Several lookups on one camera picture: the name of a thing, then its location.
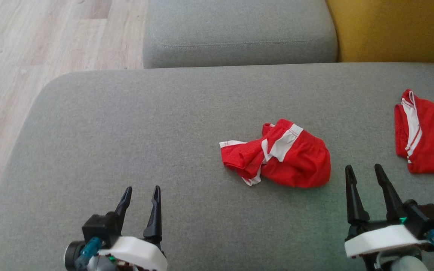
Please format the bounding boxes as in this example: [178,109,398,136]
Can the large grey sofa ottoman cushion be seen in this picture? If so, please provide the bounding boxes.
[0,62,434,271]

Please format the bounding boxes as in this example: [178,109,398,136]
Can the teal left camera cable plug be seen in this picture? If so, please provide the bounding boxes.
[75,236,102,270]

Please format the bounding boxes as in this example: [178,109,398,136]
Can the grey back cushion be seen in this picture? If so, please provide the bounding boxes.
[143,0,339,69]

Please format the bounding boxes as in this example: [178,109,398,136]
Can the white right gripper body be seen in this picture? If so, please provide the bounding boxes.
[344,220,429,271]

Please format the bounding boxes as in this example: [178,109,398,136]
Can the red mesh shorts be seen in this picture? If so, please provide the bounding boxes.
[219,119,332,189]

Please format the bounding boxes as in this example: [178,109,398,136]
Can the yellow sofa backrest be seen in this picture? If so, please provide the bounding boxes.
[326,0,434,64]

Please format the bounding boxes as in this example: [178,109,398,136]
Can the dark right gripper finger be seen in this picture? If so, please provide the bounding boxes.
[374,164,406,221]
[345,164,370,225]

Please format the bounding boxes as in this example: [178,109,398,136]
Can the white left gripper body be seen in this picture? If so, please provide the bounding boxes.
[87,236,168,271]

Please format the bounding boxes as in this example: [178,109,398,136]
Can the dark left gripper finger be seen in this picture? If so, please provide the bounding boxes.
[143,185,163,242]
[115,186,133,230]

